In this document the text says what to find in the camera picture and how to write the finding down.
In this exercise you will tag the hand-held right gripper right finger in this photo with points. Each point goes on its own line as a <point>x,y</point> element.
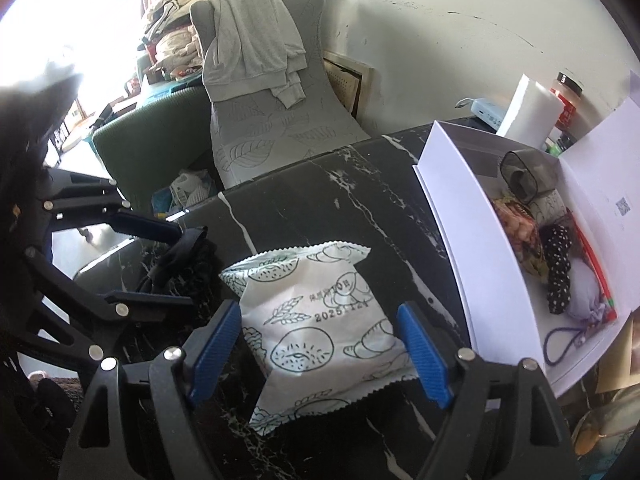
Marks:
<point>425,355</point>

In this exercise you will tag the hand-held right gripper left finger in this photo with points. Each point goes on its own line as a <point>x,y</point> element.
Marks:
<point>215,350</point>

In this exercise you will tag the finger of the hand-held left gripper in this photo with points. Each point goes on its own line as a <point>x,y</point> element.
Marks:
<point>145,227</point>
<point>150,302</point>

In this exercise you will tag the black fabric pouch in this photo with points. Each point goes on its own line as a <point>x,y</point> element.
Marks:
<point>185,265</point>

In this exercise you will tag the white fruit print packet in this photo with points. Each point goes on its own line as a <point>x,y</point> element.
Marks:
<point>310,320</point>

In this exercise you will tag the lavender cardboard gift box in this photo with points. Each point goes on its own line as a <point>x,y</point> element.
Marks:
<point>480,260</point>

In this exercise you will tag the brown snack packet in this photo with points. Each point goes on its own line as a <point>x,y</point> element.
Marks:
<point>520,235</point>

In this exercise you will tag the black polka dot cloth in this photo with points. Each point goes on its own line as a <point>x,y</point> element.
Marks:
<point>557,270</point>

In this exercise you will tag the red snack packet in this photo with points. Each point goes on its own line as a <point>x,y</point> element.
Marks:
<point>596,272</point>

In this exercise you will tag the white plastic bag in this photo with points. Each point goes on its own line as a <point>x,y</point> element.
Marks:
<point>190,190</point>

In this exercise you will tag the green sofa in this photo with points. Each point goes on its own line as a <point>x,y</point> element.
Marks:
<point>150,135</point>

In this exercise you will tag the grey leaf pattern chair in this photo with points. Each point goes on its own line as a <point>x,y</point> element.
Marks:
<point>260,135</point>

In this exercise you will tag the pile of clothes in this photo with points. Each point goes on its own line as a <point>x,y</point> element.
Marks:
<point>170,35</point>

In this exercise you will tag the white patterned snack packet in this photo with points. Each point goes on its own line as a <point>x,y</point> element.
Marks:
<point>550,207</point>

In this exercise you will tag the grey sweater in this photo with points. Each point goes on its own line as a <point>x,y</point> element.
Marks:
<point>250,45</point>

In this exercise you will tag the leaning framed picture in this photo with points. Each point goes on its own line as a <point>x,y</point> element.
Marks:
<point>350,85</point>

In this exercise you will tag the pale blue device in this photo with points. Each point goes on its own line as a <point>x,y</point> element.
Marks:
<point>482,109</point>

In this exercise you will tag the white paper towel roll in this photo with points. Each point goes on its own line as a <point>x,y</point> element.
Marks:
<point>530,110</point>

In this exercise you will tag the red jar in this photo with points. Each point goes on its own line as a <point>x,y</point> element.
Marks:
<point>568,105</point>

